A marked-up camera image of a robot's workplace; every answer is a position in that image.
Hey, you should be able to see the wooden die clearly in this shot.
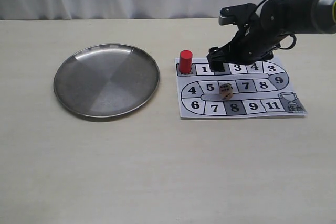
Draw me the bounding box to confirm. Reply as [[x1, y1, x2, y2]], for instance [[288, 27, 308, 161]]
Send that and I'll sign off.
[[219, 83, 233, 101]]

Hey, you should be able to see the printed paper game board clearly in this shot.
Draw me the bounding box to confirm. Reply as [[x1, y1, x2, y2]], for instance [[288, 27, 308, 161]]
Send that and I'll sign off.
[[176, 57, 307, 119]]

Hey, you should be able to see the red cylinder game piece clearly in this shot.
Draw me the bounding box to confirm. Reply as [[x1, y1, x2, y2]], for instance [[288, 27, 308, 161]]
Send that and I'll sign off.
[[179, 50, 193, 74]]

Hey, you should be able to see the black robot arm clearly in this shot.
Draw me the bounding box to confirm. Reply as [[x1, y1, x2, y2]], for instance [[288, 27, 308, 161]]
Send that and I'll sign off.
[[207, 0, 335, 72]]

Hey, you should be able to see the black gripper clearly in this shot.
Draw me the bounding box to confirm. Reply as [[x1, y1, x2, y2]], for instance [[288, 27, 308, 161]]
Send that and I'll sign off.
[[207, 0, 296, 72]]

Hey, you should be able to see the round stainless steel plate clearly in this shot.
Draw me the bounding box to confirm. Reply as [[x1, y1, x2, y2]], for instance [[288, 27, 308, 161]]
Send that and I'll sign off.
[[53, 43, 160, 121]]

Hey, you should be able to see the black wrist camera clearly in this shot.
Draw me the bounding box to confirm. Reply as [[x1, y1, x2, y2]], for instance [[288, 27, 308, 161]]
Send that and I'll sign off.
[[218, 3, 258, 27]]

